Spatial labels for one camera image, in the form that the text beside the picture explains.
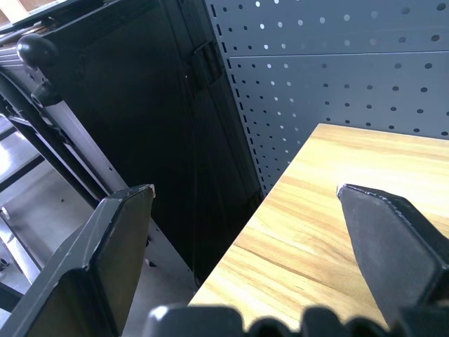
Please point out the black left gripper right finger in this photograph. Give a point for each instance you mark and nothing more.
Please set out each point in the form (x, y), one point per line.
(393, 252)

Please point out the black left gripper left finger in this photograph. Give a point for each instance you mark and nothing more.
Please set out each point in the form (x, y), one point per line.
(87, 267)

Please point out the grey perforated metal panel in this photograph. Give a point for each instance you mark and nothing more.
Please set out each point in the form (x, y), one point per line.
(329, 77)

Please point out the black equipment case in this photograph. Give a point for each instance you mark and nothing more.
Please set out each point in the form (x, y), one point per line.
(147, 126)

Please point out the black round knob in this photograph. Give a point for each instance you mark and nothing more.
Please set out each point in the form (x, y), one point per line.
(36, 50)

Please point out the silver aluminium frame rail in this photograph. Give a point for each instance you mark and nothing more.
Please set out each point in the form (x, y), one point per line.
(87, 147)

